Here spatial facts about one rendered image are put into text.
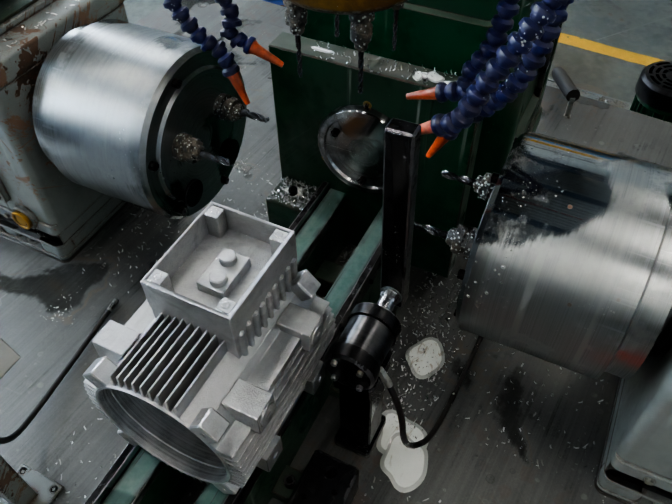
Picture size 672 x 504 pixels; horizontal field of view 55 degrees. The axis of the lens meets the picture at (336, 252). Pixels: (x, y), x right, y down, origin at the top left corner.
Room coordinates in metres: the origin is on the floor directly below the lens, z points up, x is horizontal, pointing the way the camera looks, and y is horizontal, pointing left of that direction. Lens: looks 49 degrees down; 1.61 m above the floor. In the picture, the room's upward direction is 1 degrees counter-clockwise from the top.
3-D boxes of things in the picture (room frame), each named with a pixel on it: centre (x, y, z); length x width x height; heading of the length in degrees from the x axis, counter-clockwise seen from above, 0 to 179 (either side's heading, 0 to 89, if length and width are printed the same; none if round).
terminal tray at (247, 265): (0.41, 0.11, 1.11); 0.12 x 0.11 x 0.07; 153
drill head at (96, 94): (0.79, 0.31, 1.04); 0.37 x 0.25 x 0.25; 63
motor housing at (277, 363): (0.37, 0.13, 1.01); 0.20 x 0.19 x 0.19; 153
